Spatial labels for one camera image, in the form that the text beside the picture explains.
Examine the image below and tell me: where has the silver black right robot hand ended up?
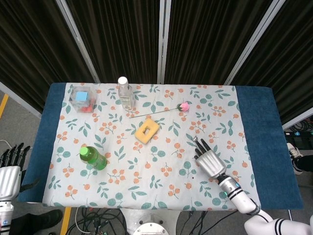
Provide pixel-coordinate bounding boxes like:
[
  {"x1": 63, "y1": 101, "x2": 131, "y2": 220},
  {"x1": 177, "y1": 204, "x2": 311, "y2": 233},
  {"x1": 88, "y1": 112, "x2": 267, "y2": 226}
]
[{"x1": 194, "y1": 138, "x2": 227, "y2": 180}]

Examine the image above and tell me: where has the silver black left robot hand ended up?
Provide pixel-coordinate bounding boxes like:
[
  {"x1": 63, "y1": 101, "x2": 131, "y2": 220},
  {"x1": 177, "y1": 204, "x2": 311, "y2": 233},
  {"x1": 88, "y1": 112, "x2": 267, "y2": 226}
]
[{"x1": 0, "y1": 144, "x2": 42, "y2": 202}]

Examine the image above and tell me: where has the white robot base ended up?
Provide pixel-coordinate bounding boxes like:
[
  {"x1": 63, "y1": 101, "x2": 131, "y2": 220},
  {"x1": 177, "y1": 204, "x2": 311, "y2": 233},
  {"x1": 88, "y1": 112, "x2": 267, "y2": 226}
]
[{"x1": 119, "y1": 208, "x2": 183, "y2": 235}]

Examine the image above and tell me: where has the black shoe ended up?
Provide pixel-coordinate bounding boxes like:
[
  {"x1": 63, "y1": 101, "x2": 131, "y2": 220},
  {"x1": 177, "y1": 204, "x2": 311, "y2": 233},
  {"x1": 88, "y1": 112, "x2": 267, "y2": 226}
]
[{"x1": 9, "y1": 209, "x2": 64, "y2": 235}]

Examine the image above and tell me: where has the blue table cover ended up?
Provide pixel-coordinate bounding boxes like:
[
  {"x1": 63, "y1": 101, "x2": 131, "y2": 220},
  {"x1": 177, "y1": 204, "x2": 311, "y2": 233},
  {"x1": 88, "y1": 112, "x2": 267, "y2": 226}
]
[{"x1": 17, "y1": 82, "x2": 304, "y2": 211}]

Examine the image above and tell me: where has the floral orange-print white tablecloth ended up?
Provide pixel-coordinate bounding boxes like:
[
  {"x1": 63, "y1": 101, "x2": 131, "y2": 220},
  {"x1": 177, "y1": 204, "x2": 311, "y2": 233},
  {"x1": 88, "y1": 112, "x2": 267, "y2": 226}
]
[{"x1": 42, "y1": 82, "x2": 262, "y2": 212}]

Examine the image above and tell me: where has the pink artificial rose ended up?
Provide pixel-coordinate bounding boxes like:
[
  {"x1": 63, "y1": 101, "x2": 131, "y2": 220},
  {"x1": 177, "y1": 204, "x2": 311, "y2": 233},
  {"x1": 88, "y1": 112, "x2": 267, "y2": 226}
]
[{"x1": 129, "y1": 101, "x2": 191, "y2": 118}]

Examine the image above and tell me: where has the yellow sponge with hole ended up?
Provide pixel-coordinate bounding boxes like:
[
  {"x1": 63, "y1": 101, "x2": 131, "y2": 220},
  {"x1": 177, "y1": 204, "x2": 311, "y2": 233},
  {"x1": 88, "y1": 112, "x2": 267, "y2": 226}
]
[{"x1": 134, "y1": 119, "x2": 160, "y2": 145}]

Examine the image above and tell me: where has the white black sneaker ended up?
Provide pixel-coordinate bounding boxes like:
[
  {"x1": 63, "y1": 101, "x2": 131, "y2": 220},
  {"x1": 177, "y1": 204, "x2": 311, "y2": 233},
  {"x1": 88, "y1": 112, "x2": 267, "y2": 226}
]
[{"x1": 287, "y1": 142, "x2": 313, "y2": 175}]

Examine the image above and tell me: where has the green plastic drink bottle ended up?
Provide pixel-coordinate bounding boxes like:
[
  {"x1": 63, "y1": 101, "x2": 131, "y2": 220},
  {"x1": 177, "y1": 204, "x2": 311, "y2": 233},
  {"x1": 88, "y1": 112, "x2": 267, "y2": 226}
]
[{"x1": 79, "y1": 145, "x2": 108, "y2": 171}]

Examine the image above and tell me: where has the black power strip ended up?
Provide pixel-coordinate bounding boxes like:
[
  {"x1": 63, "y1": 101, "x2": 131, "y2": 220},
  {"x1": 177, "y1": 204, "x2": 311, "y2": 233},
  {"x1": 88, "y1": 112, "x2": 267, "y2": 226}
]
[{"x1": 284, "y1": 130, "x2": 313, "y2": 143}]

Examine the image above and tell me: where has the clear plastic box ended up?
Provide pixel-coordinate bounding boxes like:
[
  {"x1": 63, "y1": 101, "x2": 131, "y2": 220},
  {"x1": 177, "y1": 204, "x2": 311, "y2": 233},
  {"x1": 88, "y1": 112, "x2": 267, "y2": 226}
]
[{"x1": 67, "y1": 85, "x2": 98, "y2": 114}]

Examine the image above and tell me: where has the clear plastic labelled bottle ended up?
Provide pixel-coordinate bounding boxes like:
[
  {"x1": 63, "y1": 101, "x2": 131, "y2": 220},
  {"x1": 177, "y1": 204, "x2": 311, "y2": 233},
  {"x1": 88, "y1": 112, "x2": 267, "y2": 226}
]
[{"x1": 117, "y1": 76, "x2": 134, "y2": 110}]

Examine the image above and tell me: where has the dark curtain panel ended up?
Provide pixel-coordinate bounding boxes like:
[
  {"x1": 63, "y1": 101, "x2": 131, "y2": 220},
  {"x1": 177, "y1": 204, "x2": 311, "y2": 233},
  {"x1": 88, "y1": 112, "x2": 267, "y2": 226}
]
[
  {"x1": 164, "y1": 0, "x2": 279, "y2": 85},
  {"x1": 66, "y1": 0, "x2": 162, "y2": 84},
  {"x1": 229, "y1": 0, "x2": 313, "y2": 124},
  {"x1": 0, "y1": 0, "x2": 96, "y2": 116}
]

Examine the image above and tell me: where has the silver partition bottom rail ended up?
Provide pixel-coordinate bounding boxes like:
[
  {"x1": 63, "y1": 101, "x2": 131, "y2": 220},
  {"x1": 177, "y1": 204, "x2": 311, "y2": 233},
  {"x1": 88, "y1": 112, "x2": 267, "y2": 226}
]
[
  {"x1": 0, "y1": 81, "x2": 43, "y2": 116},
  {"x1": 281, "y1": 113, "x2": 313, "y2": 130}
]

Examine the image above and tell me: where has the black cable bundle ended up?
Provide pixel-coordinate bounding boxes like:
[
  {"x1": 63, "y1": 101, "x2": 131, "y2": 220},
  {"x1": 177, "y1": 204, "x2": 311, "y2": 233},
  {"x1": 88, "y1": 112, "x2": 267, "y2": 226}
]
[{"x1": 66, "y1": 207, "x2": 124, "y2": 235}]

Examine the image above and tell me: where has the silver partition post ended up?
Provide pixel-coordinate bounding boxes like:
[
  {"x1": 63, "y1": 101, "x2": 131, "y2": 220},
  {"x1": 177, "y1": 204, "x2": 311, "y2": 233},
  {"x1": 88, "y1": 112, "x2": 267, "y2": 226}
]
[
  {"x1": 55, "y1": 0, "x2": 101, "y2": 83},
  {"x1": 224, "y1": 0, "x2": 288, "y2": 86},
  {"x1": 156, "y1": 0, "x2": 171, "y2": 84}
]

